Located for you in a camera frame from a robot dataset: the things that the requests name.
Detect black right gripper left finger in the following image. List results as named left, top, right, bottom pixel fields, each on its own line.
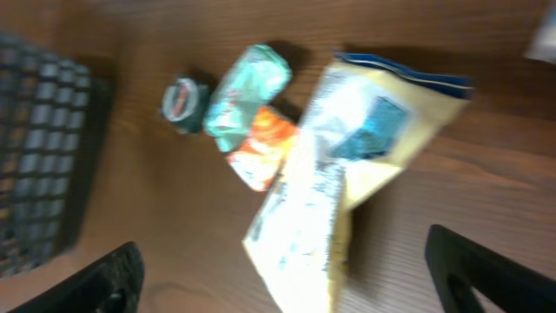
left=10, top=242, right=145, bottom=313

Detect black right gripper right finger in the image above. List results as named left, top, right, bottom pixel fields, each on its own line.
left=425, top=224, right=555, bottom=313

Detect white barcode scanner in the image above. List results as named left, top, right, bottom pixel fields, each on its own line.
left=525, top=3, right=555, bottom=64

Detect grey plastic mesh basket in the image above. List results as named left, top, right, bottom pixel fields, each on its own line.
left=1, top=33, right=115, bottom=278

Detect orange white tissue pack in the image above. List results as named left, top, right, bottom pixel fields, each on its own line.
left=227, top=106, right=298, bottom=191

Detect white blue snack bag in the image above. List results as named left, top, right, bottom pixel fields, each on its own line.
left=243, top=52, right=473, bottom=312

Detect teal snack packet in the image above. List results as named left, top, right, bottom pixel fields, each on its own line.
left=203, top=44, right=292, bottom=153

